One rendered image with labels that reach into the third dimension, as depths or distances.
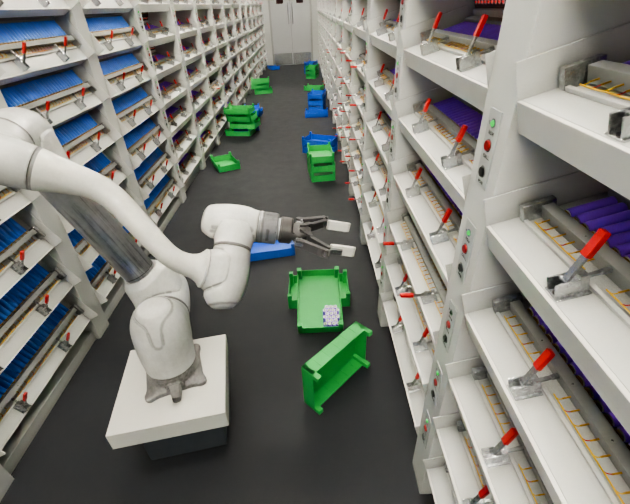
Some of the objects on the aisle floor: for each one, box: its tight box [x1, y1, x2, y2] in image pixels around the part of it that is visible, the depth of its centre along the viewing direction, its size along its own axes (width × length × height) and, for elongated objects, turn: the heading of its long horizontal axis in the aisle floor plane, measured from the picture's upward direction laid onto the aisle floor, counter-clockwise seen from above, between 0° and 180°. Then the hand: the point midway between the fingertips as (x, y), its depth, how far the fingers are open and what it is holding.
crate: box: [250, 240, 295, 262], centre depth 226 cm, size 30×20×8 cm
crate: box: [297, 266, 343, 333], centre depth 174 cm, size 30×20×8 cm
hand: (348, 238), depth 109 cm, fingers open, 13 cm apart
